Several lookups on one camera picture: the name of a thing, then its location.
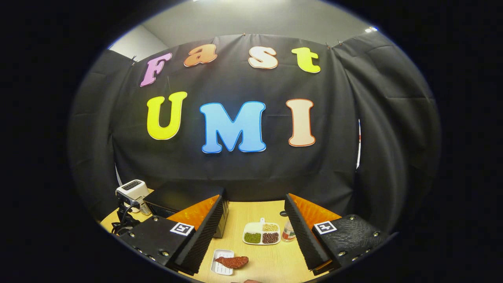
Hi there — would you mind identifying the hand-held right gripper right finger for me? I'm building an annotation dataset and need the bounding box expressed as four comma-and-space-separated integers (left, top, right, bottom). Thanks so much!
284, 193, 389, 276

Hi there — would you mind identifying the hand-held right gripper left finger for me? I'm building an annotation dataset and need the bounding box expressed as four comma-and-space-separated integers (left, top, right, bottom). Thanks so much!
118, 195, 229, 276

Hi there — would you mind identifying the red-brown meat slice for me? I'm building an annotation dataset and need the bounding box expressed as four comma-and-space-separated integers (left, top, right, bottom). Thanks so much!
215, 256, 249, 269

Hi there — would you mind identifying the black electric oven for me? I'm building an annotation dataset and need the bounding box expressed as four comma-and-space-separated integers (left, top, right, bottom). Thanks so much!
143, 183, 229, 239

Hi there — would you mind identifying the clear plastic bottle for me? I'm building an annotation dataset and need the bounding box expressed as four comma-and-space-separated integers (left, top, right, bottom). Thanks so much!
282, 219, 296, 242

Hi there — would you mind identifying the white rectangular plate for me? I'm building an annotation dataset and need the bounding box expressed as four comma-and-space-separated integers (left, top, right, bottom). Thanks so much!
211, 248, 235, 276

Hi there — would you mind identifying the white toaster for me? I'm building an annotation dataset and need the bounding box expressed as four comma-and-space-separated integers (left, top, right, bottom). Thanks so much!
116, 180, 150, 213

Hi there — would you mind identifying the white divided plate of beans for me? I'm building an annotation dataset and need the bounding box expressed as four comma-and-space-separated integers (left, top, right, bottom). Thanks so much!
242, 218, 281, 245

